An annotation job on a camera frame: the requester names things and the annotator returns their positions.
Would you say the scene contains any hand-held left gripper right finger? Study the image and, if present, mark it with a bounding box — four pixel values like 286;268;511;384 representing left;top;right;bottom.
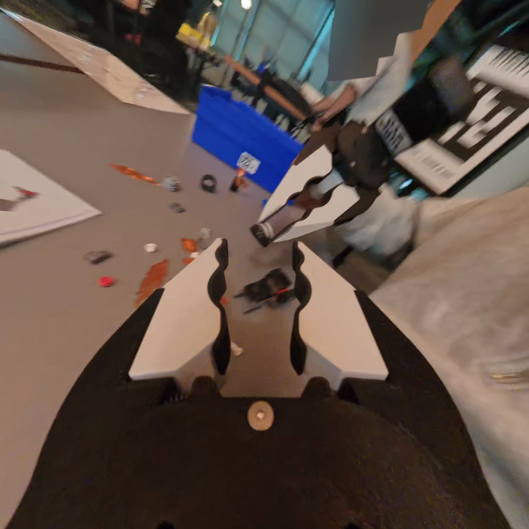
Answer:
288;241;390;393

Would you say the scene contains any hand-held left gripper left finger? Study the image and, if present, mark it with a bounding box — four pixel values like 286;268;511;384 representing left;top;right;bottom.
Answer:
128;237;232;392

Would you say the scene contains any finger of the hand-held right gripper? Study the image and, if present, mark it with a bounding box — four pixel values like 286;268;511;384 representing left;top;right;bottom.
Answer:
271;183;361;243
258;143;336;225

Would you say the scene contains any thin black lego tire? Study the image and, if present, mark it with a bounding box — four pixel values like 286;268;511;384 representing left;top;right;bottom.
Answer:
249;222;276;249

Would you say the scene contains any lego instruction booklet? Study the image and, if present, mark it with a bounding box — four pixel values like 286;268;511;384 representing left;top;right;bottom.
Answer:
0;149;102;246

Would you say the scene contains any orange lego flame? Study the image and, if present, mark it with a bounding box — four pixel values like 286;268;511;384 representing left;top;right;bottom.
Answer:
109;164;161;185
133;259;171;309

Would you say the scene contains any black lego motorcycle build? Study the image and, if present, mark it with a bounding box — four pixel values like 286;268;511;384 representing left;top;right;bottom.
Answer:
233;267;297;315

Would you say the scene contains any blue plastic bin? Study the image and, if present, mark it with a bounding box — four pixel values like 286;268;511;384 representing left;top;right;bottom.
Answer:
191;84;305;195

